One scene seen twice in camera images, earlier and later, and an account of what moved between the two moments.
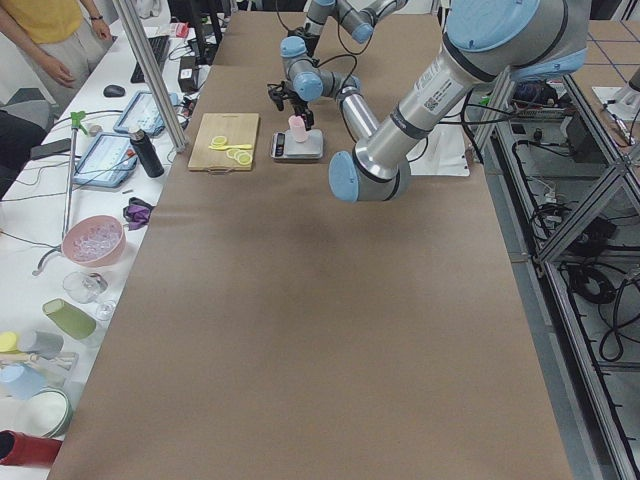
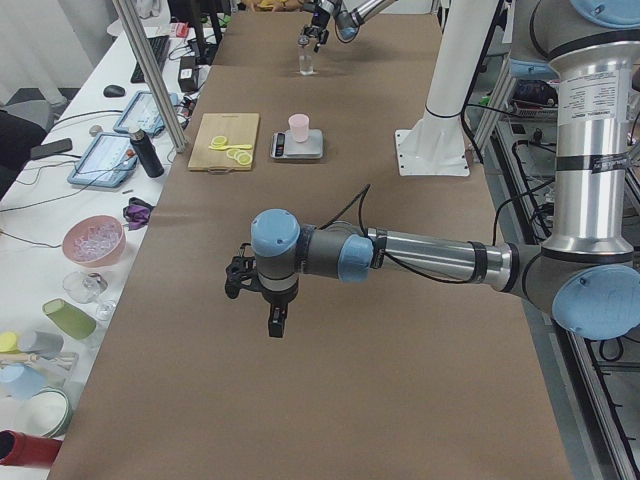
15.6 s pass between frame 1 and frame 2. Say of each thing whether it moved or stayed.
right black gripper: moved
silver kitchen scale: stayed
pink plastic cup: stayed
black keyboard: stayed
